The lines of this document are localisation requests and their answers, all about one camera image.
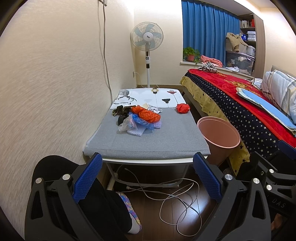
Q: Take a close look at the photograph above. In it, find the red bag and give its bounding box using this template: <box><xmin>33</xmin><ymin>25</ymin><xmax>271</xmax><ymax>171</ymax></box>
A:
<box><xmin>176</xmin><ymin>103</ymin><xmax>190</xmax><ymax>114</ymax></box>

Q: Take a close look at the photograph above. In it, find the clear plastic bag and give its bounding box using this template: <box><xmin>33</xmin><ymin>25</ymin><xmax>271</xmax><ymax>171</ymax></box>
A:
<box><xmin>118</xmin><ymin>115</ymin><xmax>137</xmax><ymax>133</ymax></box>

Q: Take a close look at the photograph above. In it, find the blue plastic bag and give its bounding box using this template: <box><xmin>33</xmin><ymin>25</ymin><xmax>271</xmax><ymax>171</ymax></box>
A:
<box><xmin>132</xmin><ymin>114</ymin><xmax>154</xmax><ymax>130</ymax></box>

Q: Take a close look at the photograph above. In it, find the white paper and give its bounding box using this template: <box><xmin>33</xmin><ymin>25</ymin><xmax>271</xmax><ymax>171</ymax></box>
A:
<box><xmin>147</xmin><ymin>105</ymin><xmax>163</xmax><ymax>114</ymax></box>

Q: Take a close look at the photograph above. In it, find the cream plastic wrapper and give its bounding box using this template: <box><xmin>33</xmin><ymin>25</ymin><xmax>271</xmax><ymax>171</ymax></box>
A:
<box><xmin>142</xmin><ymin>103</ymin><xmax>149</xmax><ymax>109</ymax></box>

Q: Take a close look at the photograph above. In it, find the pink trash bin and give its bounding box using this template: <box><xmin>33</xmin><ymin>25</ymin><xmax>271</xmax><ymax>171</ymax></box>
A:
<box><xmin>197</xmin><ymin>116</ymin><xmax>241</xmax><ymax>166</ymax></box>

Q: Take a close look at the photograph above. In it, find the red patterned bed blanket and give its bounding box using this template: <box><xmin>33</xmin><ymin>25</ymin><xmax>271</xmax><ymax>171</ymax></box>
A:
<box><xmin>180</xmin><ymin>69</ymin><xmax>295</xmax><ymax>174</ymax></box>

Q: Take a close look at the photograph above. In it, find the light blue folded sheet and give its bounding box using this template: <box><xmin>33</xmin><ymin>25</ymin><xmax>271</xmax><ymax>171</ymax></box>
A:
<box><xmin>236</xmin><ymin>87</ymin><xmax>295</xmax><ymax>136</ymax></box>

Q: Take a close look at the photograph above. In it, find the black trouser leg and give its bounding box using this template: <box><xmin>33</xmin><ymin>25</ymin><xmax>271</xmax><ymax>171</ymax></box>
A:
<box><xmin>31</xmin><ymin>155</ymin><xmax>132</xmax><ymax>240</ymax></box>

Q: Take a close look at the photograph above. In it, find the white folding table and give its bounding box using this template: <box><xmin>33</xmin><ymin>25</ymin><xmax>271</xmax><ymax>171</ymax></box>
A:
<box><xmin>103</xmin><ymin>158</ymin><xmax>193</xmax><ymax>190</ymax></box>

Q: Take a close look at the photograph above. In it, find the plaid white pillow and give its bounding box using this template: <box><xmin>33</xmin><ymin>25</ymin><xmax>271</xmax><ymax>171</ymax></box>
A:
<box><xmin>261</xmin><ymin>70</ymin><xmax>296</xmax><ymax>123</ymax></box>

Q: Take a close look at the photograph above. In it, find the colourful slipper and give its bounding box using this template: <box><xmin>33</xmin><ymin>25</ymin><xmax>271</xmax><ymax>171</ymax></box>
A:
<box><xmin>117</xmin><ymin>192</ymin><xmax>142</xmax><ymax>235</ymax></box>

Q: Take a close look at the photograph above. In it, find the grey table cloth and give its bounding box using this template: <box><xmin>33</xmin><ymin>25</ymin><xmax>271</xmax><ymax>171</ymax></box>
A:
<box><xmin>83</xmin><ymin>87</ymin><xmax>211</xmax><ymax>161</ymax></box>

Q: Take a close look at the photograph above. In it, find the grey storage bin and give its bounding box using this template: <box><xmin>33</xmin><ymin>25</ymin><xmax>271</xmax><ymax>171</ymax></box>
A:
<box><xmin>226</xmin><ymin>51</ymin><xmax>255</xmax><ymax>75</ymax></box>

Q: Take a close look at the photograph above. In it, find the zebra striped cloth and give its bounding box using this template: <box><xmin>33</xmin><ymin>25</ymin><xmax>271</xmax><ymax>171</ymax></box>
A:
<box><xmin>198</xmin><ymin>62</ymin><xmax>218</xmax><ymax>73</ymax></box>

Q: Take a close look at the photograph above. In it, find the pink folded cloth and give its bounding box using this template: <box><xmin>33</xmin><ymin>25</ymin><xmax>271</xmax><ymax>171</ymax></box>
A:
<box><xmin>200</xmin><ymin>55</ymin><xmax>223</xmax><ymax>67</ymax></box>

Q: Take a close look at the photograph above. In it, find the tan jacket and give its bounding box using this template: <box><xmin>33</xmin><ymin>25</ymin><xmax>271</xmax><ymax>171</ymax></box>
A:
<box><xmin>226</xmin><ymin>32</ymin><xmax>248</xmax><ymax>53</ymax></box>

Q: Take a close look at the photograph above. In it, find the potted green plant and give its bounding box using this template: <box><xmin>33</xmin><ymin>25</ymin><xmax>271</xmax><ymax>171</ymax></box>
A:
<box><xmin>183</xmin><ymin>47</ymin><xmax>201</xmax><ymax>63</ymax></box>

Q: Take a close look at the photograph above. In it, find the wooden bookshelf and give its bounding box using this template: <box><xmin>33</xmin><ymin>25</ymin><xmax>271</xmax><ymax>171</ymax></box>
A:
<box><xmin>239</xmin><ymin>13</ymin><xmax>266</xmax><ymax>78</ymax></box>

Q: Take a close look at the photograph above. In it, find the blue curtain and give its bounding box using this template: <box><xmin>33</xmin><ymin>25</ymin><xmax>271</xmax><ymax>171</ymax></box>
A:
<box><xmin>181</xmin><ymin>1</ymin><xmax>240</xmax><ymax>65</ymax></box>

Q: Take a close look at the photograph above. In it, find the white standing fan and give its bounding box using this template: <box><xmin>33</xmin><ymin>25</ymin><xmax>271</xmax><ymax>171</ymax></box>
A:
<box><xmin>130</xmin><ymin>22</ymin><xmax>164</xmax><ymax>88</ymax></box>

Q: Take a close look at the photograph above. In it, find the grey wall cable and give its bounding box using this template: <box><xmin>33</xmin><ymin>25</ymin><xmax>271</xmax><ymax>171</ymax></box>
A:
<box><xmin>97</xmin><ymin>0</ymin><xmax>113</xmax><ymax>103</ymax></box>

